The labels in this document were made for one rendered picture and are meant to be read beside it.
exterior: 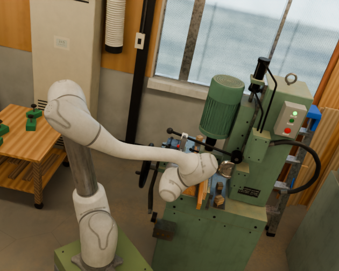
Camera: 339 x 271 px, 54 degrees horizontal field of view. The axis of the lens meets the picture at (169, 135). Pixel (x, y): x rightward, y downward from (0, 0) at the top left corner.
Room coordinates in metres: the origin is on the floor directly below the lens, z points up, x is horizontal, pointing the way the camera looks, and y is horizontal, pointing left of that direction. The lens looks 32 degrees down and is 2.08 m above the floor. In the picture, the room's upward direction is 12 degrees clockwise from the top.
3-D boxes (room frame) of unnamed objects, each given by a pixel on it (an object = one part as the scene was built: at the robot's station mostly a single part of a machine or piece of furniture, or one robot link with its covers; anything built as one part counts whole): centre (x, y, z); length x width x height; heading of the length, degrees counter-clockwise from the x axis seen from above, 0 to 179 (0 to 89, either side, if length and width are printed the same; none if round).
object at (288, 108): (1.46, -0.55, 1.40); 0.10 x 0.06 x 0.16; 87
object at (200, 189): (1.56, -0.24, 0.92); 0.62 x 0.02 x 0.04; 177
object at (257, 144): (1.45, -0.45, 1.23); 0.09 x 0.08 x 0.15; 87
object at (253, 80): (1.60, -0.38, 1.54); 0.08 x 0.08 x 0.17; 87
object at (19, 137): (2.11, 1.14, 0.32); 0.66 x 0.57 x 0.64; 179
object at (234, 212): (1.61, -0.36, 0.76); 0.57 x 0.45 x 0.09; 87
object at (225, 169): (1.48, -0.36, 1.02); 0.12 x 0.03 x 0.12; 87
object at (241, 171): (1.45, -0.42, 1.02); 0.09 x 0.07 x 0.12; 177
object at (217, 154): (1.61, -0.26, 0.99); 0.14 x 0.07 x 0.09; 87
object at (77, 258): (0.97, 0.19, 0.72); 0.22 x 0.18 x 0.06; 57
